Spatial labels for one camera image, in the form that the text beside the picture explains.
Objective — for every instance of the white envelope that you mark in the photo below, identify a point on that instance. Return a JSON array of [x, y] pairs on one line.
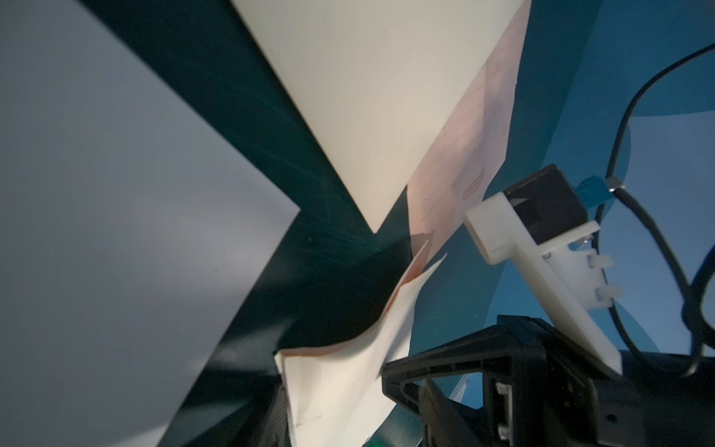
[[131, 234]]

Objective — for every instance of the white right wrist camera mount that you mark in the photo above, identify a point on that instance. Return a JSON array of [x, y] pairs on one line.
[[567, 284]]

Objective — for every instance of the pink lined letter paper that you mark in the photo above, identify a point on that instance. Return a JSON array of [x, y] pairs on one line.
[[334, 393]]

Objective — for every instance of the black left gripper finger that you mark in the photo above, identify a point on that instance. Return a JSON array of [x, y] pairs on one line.
[[268, 424]]

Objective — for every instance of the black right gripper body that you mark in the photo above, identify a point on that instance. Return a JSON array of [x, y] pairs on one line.
[[523, 383]]

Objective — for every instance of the cream envelope far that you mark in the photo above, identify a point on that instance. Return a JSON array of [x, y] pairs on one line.
[[375, 81]]

